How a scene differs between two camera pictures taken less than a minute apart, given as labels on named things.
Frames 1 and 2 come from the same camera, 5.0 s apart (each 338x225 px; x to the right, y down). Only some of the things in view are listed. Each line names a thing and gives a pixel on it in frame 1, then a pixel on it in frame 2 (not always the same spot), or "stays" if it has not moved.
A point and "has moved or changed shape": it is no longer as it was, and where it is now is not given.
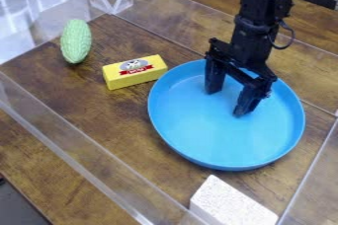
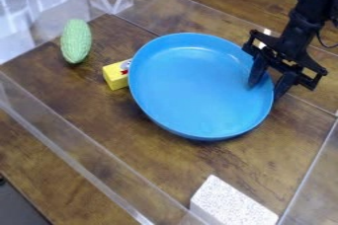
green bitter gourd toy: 74,40 stays
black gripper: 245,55 to 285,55
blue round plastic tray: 196,123 has moved or changed shape
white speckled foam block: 217,204 stays
